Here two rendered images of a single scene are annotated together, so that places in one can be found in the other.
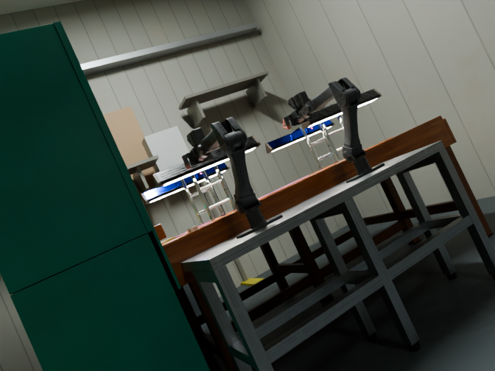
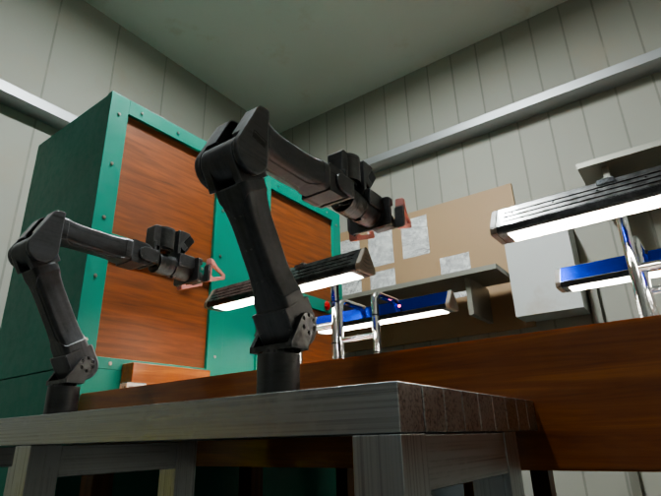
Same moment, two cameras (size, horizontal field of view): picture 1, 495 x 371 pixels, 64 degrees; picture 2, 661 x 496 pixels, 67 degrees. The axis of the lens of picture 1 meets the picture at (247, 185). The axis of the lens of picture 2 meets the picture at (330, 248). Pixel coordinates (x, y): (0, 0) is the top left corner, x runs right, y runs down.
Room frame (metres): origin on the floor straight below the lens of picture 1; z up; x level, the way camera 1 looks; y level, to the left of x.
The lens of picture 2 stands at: (1.54, -1.21, 0.63)
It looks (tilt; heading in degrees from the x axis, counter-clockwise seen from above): 21 degrees up; 60
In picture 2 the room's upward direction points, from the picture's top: 2 degrees counter-clockwise
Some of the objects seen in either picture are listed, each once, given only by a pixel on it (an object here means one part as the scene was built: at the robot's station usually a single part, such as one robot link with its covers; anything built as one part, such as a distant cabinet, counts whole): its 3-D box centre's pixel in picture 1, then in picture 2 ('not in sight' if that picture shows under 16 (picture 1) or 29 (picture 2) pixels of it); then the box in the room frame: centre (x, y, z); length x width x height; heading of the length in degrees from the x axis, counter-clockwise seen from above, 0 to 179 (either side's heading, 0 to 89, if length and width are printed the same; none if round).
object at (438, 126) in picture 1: (328, 188); (356, 411); (2.07, -0.37, 0.67); 1.81 x 0.12 x 0.19; 114
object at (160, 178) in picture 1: (208, 160); (281, 281); (2.14, 0.13, 1.08); 0.62 x 0.08 x 0.07; 114
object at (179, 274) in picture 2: (199, 154); (180, 270); (1.84, 0.14, 1.07); 0.10 x 0.07 x 0.07; 115
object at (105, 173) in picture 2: (54, 182); (205, 278); (2.13, 0.94, 1.32); 1.36 x 0.55 x 0.95; 24
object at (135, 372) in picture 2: (153, 235); (167, 378); (1.91, 0.51, 0.83); 0.30 x 0.06 x 0.07; 24
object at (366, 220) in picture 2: (300, 116); (364, 213); (2.09, -0.40, 1.07); 0.10 x 0.07 x 0.07; 115
